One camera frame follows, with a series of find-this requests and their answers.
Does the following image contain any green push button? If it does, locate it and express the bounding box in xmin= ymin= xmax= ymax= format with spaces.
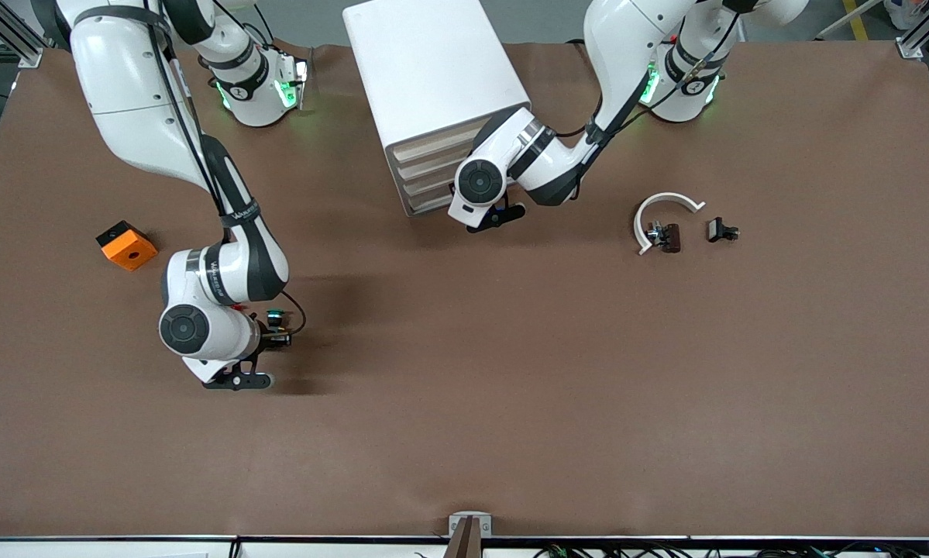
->
xmin=263 ymin=308 xmax=293 ymax=347

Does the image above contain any orange black button box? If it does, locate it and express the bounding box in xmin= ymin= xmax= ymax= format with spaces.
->
xmin=95 ymin=220 xmax=159 ymax=272

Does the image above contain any brown table cover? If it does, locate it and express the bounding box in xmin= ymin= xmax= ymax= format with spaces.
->
xmin=0 ymin=39 xmax=929 ymax=541

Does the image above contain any dark brown small component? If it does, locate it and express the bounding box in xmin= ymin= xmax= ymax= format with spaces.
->
xmin=645 ymin=221 xmax=682 ymax=254

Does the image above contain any white table edge rail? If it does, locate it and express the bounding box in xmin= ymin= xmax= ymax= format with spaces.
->
xmin=0 ymin=535 xmax=929 ymax=558

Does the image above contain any grey metal bracket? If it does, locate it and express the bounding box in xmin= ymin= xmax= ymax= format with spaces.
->
xmin=449 ymin=511 xmax=493 ymax=538

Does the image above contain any brown camera post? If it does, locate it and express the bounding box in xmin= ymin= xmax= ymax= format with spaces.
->
xmin=445 ymin=518 xmax=485 ymax=558

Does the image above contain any aluminium frame post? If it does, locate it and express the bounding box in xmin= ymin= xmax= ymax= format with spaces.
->
xmin=0 ymin=0 xmax=44 ymax=69
xmin=896 ymin=0 xmax=929 ymax=60

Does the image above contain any white curved plastic ring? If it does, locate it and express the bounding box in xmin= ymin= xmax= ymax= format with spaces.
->
xmin=633 ymin=191 xmax=707 ymax=257

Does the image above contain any tangled black cable bundle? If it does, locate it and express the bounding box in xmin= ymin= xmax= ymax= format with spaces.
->
xmin=532 ymin=542 xmax=929 ymax=558

